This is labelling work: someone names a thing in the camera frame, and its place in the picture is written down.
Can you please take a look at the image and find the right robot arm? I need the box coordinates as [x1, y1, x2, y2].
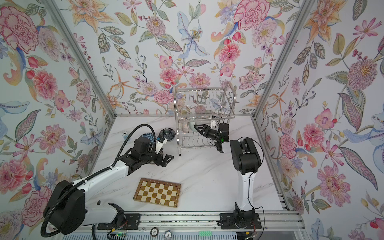
[194, 123, 264, 230]

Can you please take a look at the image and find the dark petal pattern bowl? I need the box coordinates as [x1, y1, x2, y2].
[159, 128, 176, 142]

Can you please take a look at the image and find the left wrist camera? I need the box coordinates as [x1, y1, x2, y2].
[156, 136, 168, 154]

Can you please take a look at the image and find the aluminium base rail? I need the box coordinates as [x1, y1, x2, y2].
[74, 211, 305, 233]

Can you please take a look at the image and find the wooden chessboard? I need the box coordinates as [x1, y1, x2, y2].
[133, 178, 182, 208]

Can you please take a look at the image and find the steel wire dish rack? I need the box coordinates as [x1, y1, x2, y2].
[174, 83, 236, 155]

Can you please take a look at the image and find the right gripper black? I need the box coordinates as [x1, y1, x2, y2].
[195, 126, 222, 144]

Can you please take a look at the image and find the round gauge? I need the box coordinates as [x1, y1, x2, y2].
[164, 230, 173, 240]
[150, 227, 159, 238]

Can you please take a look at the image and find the blue patterned bowl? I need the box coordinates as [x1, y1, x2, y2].
[141, 133, 155, 142]

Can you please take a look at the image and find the round gauge left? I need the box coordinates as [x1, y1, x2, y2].
[150, 227, 159, 238]

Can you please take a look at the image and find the round gauge right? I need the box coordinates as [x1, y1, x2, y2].
[164, 230, 173, 240]

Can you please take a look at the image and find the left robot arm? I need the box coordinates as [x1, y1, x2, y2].
[41, 137, 174, 238]

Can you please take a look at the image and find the mint green bowl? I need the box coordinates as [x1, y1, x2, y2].
[188, 122, 198, 133]

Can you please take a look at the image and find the green connector block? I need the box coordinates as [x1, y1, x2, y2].
[199, 231, 212, 237]

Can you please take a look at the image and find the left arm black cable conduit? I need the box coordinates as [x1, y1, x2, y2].
[40, 123, 157, 238]

